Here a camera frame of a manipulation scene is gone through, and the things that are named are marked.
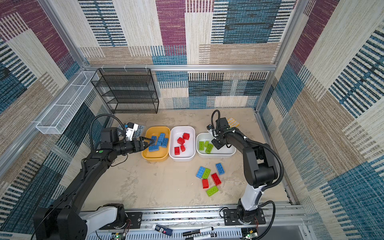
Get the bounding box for yellow calculator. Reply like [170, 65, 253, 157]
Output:
[228, 118, 240, 128]

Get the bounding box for right white plastic tub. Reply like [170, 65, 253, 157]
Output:
[196, 133, 237, 159]

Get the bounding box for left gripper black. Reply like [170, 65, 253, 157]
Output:
[113, 137, 154, 157]

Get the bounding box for black wire mesh shelf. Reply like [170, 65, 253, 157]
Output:
[91, 68, 159, 114]

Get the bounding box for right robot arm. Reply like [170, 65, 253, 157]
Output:
[207, 110, 284, 224]

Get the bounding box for black white marker pen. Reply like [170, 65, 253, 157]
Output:
[185, 233, 217, 240]

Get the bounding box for red lego brick tall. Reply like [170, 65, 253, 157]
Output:
[183, 133, 190, 140]

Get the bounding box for yellow plastic tub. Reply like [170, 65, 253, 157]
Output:
[142, 126, 171, 162]

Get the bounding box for light blue lego plate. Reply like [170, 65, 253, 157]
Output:
[196, 167, 206, 179]

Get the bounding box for large red lego brick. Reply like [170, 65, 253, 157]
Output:
[177, 138, 186, 145]

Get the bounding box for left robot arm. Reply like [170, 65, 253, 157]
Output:
[31, 123, 155, 240]

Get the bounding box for treehouse paperback book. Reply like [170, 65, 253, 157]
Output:
[133, 125, 145, 138]

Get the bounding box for blue marker pen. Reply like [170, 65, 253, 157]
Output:
[153, 224, 173, 237]

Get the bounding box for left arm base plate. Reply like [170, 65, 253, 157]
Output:
[100, 211, 143, 230]

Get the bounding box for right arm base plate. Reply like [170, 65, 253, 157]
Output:
[223, 208, 266, 226]

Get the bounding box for white wire wall basket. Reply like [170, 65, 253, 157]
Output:
[36, 71, 95, 135]

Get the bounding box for white plastic tub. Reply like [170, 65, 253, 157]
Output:
[169, 126, 196, 162]
[196, 133, 237, 159]

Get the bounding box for green lego plate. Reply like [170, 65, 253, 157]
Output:
[199, 141, 205, 151]
[205, 144, 214, 154]
[206, 186, 219, 197]

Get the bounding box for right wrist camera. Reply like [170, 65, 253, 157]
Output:
[207, 124, 216, 137]

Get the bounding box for middle white plastic tub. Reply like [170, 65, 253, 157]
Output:
[169, 126, 196, 162]

